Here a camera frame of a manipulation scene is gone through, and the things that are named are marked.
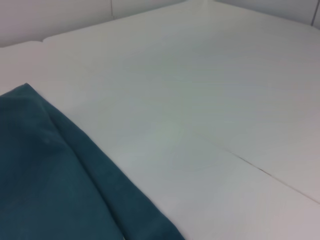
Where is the blue shirt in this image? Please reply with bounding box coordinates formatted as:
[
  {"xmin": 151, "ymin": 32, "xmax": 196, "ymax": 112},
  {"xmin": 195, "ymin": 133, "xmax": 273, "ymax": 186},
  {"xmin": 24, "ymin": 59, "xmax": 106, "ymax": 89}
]
[{"xmin": 0, "ymin": 82, "xmax": 187, "ymax": 240}]

